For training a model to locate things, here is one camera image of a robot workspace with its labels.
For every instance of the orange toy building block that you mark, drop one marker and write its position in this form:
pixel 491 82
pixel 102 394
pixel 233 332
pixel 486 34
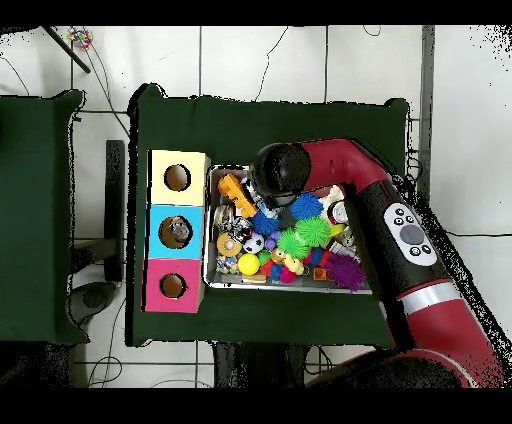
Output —
pixel 236 194

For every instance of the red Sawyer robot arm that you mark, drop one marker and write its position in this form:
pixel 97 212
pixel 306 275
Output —
pixel 400 240

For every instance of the silver mesh bin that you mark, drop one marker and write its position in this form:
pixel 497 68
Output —
pixel 228 282

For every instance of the wooden box with three holes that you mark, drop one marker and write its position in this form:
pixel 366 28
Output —
pixel 176 198

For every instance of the blue koosh ball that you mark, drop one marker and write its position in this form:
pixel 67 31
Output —
pixel 306 206

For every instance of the yellow tennis ball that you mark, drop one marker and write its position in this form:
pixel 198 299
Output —
pixel 248 264

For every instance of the dark green tablecloth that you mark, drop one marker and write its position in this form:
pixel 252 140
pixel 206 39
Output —
pixel 200 128
pixel 36 240

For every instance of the purple spiky ball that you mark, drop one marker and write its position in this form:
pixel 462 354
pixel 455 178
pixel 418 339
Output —
pixel 344 272

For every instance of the black rod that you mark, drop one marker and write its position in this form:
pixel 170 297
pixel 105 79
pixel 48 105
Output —
pixel 66 48

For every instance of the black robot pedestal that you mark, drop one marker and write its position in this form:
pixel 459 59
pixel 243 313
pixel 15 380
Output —
pixel 256 366

